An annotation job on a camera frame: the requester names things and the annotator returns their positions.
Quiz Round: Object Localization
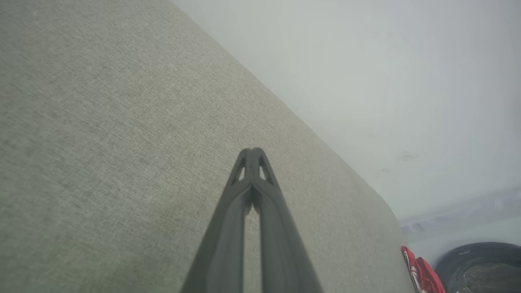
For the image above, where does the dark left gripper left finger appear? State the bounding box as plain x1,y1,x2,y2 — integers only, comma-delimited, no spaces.
181,149,255,293

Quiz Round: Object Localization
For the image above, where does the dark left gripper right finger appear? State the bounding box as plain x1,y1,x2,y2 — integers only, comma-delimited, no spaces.
253,147,324,293

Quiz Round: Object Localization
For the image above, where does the red and white garment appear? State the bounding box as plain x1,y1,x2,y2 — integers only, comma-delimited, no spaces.
401,246,446,293

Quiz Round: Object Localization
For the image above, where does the black round tub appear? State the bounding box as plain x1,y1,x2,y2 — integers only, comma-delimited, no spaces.
433,242,521,293

